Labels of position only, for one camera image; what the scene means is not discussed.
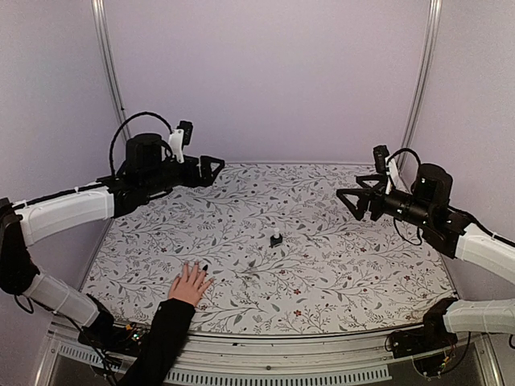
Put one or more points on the person's bare hand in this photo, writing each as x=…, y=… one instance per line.
x=190, y=285

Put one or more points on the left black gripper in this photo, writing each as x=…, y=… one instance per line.
x=207, y=178

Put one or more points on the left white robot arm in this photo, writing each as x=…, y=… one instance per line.
x=152, y=169

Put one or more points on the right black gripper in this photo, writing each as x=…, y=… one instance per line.
x=376, y=193

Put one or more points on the black sleeved forearm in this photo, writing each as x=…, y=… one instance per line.
x=168, y=333

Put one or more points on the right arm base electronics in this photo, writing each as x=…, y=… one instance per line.
x=431, y=336

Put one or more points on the left aluminium frame post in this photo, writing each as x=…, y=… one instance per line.
x=101, y=26

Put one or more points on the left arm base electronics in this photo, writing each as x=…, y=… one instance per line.
x=105, y=337

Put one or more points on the right aluminium frame post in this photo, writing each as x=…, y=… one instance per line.
x=428, y=50

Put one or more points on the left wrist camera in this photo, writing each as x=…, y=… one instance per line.
x=179, y=138

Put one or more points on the aluminium frame post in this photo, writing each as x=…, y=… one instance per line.
x=101, y=26
x=428, y=50

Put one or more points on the metal table front rail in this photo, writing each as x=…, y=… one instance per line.
x=341, y=359

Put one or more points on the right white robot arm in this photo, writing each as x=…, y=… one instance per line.
x=451, y=232

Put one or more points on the floral patterned table mat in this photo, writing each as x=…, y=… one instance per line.
x=331, y=274

